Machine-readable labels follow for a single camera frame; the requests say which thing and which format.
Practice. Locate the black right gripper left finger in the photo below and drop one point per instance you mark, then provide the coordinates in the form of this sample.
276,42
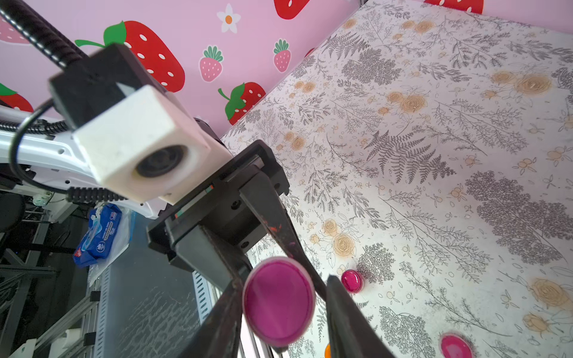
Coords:
219,334

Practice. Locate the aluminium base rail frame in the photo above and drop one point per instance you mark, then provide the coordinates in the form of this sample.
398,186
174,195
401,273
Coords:
148,308

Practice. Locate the magenta paint jar with label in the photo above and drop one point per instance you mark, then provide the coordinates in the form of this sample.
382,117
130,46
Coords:
279,301

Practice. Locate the floral patterned table mat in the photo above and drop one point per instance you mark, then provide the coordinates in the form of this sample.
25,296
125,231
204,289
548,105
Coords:
431,151

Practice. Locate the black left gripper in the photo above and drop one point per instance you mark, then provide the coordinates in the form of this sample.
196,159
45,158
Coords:
211,227

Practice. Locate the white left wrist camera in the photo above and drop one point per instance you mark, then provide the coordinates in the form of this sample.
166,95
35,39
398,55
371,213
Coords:
136,139

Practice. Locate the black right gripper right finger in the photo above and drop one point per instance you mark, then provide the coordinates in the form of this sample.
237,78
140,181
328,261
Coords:
350,334

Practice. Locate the blue wet wipes pack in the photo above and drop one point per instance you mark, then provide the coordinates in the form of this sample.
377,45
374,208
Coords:
96,244

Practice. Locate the open magenta paint jar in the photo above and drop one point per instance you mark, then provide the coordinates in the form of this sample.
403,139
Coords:
453,346

